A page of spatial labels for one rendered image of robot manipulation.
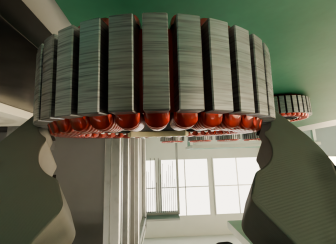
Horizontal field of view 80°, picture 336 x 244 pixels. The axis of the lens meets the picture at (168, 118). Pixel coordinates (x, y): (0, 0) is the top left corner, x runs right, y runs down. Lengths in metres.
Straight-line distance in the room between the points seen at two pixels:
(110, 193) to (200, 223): 6.76
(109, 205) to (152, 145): 6.33
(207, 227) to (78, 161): 6.73
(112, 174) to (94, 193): 0.19
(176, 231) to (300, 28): 7.00
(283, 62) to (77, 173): 0.52
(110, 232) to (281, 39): 0.39
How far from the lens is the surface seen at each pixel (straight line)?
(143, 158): 0.82
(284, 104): 0.37
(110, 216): 0.43
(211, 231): 7.27
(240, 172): 7.21
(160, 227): 7.05
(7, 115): 0.36
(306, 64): 0.28
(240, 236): 1.00
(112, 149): 0.41
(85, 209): 0.61
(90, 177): 0.59
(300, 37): 0.21
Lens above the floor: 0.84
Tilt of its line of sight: 10 degrees down
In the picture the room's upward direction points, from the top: 178 degrees clockwise
